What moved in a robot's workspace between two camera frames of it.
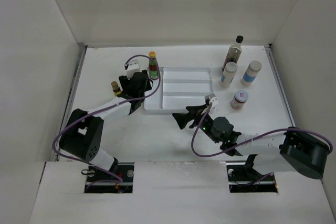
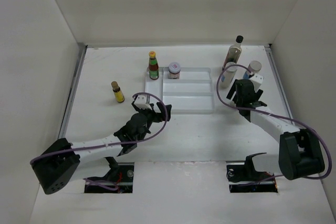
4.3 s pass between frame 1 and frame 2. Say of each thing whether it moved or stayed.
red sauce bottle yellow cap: stayed
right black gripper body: moved
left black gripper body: moved
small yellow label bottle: stayed
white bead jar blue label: stayed
